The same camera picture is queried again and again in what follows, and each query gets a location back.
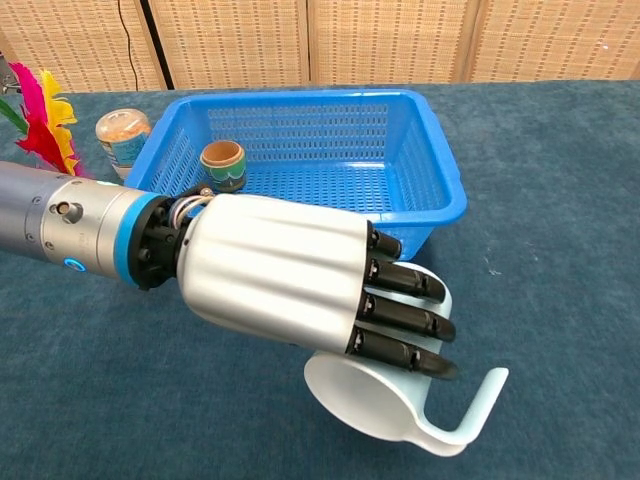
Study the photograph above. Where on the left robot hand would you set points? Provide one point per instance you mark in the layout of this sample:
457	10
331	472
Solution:
270	270

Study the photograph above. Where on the small painted terracotta pot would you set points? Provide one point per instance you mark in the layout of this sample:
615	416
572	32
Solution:
222	167

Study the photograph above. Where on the clear jar with orange contents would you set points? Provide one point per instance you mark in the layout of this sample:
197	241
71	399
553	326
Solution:
122	135

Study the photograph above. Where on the colourful feather shuttlecock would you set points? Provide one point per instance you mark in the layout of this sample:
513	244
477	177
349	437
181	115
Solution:
45	135

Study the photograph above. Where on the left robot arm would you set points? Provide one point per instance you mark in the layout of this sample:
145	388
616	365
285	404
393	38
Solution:
60	215

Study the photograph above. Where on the blue plastic mesh basket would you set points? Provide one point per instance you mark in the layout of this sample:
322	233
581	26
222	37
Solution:
320	150

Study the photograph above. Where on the bamboo folding screen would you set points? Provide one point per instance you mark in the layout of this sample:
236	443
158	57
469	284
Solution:
390	40

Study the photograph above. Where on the teal carpet table cover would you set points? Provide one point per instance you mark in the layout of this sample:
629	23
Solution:
550	250

